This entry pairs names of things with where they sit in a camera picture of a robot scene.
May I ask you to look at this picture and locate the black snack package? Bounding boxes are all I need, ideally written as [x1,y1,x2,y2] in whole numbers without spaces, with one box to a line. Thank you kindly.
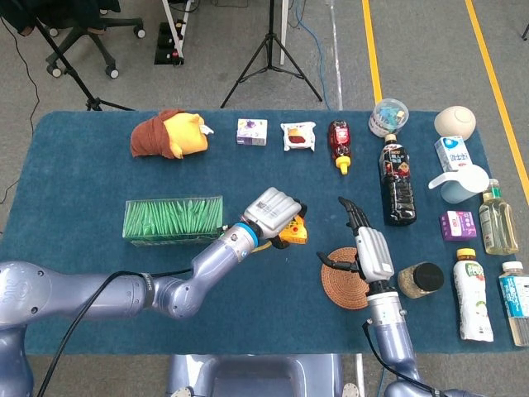
[379,133,417,227]

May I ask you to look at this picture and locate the purple pink small box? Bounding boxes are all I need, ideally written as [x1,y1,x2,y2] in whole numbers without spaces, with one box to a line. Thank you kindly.
[439,210,478,242]

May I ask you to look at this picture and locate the clear plastic jar of clips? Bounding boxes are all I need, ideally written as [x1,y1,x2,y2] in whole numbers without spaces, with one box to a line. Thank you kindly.
[368,98,409,138]

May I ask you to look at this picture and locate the yellow oil bottle green cap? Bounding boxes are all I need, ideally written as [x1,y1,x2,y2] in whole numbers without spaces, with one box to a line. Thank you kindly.
[478,178,520,256]

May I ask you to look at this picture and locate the clear water bottle blue label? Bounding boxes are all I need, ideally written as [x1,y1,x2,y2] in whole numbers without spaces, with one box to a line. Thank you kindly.
[498,261,529,347]

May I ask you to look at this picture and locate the dark jacket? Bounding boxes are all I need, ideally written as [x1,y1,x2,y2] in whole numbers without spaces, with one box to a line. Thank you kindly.
[0,0,121,36]

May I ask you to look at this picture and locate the yellow plush toy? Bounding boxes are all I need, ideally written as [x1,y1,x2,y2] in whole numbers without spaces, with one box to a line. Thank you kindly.
[163,112,215,160]

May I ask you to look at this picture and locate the black office chair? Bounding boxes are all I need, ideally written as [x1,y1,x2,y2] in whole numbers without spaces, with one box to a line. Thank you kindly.
[16,0,146,79]

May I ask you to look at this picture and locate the white metal frame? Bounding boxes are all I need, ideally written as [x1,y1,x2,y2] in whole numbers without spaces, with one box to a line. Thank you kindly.
[160,0,193,53]

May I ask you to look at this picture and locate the black light stand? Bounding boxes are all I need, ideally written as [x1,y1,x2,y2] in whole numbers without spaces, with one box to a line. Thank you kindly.
[0,0,136,112]

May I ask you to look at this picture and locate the white blue measuring jug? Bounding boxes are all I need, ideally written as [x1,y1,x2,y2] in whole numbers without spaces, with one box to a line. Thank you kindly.
[427,164,490,204]

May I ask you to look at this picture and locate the blue white milk carton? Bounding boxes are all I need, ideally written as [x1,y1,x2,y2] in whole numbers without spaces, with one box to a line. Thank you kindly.
[433,135,474,174]

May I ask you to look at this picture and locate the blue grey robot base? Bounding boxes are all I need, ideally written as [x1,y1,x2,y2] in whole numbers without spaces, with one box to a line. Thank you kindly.
[164,353,360,397]

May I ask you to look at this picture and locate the red bottle yellow cap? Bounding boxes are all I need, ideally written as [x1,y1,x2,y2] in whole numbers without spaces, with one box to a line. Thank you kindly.
[327,120,353,176]

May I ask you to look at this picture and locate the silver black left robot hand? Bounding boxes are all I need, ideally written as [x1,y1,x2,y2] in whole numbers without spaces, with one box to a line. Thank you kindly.
[242,186,309,250]

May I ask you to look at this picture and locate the blue table cloth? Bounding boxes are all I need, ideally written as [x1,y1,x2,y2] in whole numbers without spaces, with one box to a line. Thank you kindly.
[0,109,529,356]

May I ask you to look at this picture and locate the brown cloth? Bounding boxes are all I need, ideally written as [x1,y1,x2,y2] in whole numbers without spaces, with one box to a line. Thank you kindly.
[130,108,186,159]

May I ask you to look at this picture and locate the yellow tape measure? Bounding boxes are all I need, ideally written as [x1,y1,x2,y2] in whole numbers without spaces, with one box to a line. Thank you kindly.
[251,214,309,253]

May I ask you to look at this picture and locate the beige bowl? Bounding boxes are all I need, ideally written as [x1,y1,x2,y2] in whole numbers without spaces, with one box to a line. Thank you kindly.
[433,105,477,141]

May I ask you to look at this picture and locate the white drink bottle yellow cap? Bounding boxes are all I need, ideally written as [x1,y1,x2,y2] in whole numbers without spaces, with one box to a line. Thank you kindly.
[452,247,495,343]

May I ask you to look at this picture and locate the round woven rattan coaster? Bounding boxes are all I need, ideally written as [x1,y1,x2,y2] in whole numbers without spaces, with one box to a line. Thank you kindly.
[321,246,371,310]

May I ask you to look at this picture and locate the white wrapped snack pack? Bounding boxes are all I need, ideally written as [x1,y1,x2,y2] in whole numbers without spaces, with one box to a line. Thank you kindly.
[280,121,317,153]

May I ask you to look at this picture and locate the clear box green tea bags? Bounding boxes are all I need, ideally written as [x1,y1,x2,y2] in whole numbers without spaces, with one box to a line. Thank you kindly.
[122,195,226,248]

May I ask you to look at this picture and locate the black floor cable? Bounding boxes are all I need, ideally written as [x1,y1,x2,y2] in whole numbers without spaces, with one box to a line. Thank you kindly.
[0,16,42,204]

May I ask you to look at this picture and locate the black tripod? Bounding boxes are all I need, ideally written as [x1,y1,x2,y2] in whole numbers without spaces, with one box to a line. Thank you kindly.
[220,0,323,109]

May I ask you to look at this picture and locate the glass jar black lid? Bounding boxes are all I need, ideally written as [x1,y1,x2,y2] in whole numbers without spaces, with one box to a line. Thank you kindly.
[397,261,446,299]

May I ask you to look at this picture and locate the blue floor cable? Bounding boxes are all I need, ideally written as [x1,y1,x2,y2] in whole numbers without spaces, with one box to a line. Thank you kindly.
[288,0,331,111]

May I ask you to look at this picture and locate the purple white small carton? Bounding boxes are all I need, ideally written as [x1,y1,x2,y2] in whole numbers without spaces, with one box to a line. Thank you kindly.
[236,118,269,146]

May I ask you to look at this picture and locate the black power strip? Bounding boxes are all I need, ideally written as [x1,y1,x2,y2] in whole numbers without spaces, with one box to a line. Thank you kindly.
[154,18,186,66]

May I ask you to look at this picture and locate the white post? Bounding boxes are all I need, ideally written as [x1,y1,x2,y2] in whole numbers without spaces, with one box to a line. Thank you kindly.
[279,0,289,66]

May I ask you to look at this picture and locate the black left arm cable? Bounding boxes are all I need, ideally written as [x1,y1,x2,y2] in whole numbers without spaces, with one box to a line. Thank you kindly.
[36,268,195,397]

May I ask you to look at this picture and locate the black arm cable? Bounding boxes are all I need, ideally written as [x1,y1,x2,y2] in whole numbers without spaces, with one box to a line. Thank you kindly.
[361,320,439,394]
[36,268,195,397]

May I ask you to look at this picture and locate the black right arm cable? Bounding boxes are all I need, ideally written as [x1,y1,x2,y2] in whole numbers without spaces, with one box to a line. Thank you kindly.
[361,320,439,394]

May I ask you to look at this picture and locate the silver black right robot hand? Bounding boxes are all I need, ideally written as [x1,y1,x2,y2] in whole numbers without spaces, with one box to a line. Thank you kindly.
[316,196,396,285]

